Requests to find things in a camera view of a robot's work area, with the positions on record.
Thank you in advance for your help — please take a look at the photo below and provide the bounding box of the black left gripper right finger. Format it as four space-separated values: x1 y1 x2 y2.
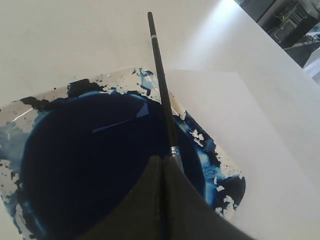
162 157 252 240

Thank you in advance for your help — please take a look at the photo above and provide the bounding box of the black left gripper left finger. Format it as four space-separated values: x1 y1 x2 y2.
78 156 166 240

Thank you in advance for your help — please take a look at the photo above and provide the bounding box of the black paintbrush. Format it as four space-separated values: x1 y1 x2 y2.
147 11 184 172

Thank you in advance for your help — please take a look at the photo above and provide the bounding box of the white paper sheet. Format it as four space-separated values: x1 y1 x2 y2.
165 70 320 240

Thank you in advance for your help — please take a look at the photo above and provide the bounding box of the white dish with blue paint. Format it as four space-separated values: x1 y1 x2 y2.
0 68 246 240

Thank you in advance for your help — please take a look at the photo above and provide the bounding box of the dark equipment rack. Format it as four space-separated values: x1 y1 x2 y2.
236 0 320 68

